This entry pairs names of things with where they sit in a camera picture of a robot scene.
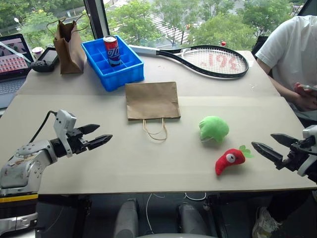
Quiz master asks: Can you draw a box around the white cup with purple lid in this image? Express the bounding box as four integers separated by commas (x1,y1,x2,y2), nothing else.
32,47,44,61

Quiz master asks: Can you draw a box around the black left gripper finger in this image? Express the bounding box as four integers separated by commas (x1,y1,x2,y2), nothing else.
78,123,101,136
83,134,113,151

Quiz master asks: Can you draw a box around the red blue soda can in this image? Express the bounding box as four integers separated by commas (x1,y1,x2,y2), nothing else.
103,35,122,67

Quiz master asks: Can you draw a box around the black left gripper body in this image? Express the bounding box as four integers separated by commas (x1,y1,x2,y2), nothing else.
66,127,90,155

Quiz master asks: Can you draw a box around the green plush toy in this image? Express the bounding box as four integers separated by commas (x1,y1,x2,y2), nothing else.
198,116,230,145

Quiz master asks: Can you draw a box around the flat brown paper bag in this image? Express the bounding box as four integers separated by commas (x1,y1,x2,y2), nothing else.
125,81,181,142

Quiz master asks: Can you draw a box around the grey laptop computer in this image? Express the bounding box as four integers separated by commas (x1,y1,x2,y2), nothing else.
0,33,35,110

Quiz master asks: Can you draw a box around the blue plastic divided crate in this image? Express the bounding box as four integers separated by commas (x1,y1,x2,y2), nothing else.
81,34,145,92

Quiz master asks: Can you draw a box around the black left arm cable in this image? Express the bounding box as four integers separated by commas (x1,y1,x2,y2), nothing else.
29,110,59,144

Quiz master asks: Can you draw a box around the grey rounded robot leg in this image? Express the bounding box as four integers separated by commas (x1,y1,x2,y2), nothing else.
113,197,140,238
176,202,218,238

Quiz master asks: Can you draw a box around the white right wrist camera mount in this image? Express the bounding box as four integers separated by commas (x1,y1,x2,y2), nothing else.
296,124,317,177

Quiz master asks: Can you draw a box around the red chili plush toy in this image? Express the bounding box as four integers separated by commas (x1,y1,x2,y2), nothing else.
214,145,255,176

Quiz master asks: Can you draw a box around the person in white t-shirt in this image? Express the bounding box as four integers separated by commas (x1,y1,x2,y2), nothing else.
255,15,317,122

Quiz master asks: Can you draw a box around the black white tennis racket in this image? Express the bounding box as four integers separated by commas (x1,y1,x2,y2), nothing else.
128,44,250,80

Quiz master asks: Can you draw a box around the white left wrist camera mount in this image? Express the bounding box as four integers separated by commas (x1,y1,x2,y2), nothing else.
53,109,77,158

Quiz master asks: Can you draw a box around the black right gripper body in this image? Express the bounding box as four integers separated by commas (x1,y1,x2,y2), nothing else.
281,136,317,172

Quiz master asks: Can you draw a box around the white sneaker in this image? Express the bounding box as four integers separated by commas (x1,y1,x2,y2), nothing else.
252,206,283,238

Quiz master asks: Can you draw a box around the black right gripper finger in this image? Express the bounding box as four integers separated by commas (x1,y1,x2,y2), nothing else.
270,133,299,148
251,141,284,170

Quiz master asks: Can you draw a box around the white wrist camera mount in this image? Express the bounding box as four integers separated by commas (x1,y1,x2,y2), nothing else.
296,124,317,177
53,109,77,158

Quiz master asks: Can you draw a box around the black yellow equipment case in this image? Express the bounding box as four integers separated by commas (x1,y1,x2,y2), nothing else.
0,188,39,234

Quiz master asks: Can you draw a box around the white cable under table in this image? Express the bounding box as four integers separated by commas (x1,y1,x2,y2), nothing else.
145,191,207,235

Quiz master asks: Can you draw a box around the person's bare hand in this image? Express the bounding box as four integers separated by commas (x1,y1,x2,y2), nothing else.
294,82,317,112

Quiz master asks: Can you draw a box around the black handheld game controller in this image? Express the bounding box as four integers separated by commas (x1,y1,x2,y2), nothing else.
30,46,60,73

